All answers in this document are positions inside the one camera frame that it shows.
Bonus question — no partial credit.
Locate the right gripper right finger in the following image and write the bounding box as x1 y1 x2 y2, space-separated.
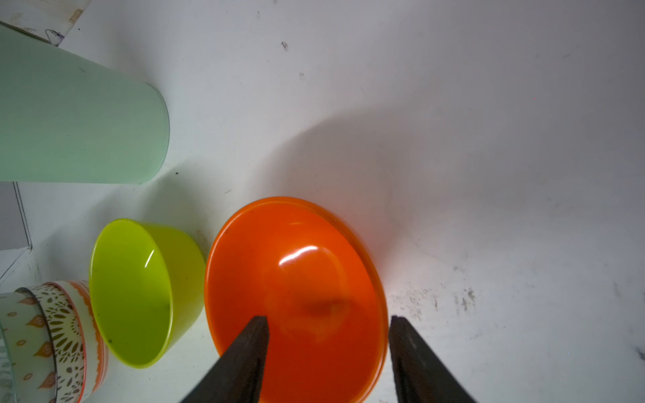
389 316 475 403

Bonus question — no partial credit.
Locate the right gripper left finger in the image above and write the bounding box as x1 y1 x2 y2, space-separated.
182 316 270 403

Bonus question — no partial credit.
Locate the orange plastic bowl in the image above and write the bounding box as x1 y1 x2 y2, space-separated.
204 196 388 402

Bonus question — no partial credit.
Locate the orange floral pattern bowl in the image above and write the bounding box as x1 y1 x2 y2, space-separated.
68 280 109 402

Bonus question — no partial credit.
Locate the black white pattern bowl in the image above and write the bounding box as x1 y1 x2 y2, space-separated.
28 284 85 403

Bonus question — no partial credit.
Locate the green grey pattern bowl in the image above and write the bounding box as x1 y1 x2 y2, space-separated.
1 292 56 402

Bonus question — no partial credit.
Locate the lime green plastic bowl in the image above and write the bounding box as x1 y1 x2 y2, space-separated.
89 218 206 369

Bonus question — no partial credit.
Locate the white grey book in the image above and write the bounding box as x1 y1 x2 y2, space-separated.
1 182 33 281

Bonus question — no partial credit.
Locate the mint green pencil cup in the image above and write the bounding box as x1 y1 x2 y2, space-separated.
1 25 170 184

